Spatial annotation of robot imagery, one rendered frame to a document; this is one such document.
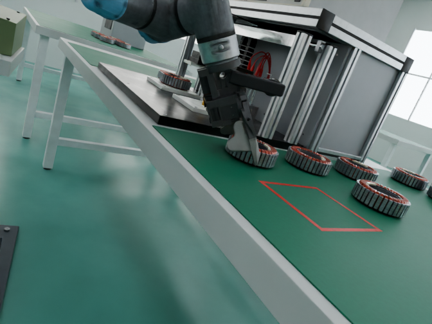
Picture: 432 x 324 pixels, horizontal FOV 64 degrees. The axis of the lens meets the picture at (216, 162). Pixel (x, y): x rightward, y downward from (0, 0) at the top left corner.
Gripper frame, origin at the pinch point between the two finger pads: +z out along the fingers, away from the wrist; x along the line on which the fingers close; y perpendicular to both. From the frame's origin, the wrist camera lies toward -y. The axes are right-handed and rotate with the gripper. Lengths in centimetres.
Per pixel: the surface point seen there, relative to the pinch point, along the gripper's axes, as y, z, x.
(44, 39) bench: 91, -42, -169
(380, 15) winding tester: -54, -17, -42
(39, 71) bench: 101, -25, -169
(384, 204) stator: -21.6, 12.9, 12.5
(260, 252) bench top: 6.2, -2.5, 36.6
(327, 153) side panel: -25.9, 17.3, -26.9
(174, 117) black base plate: 14.6, -9.8, -8.3
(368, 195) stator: -19.7, 11.3, 10.1
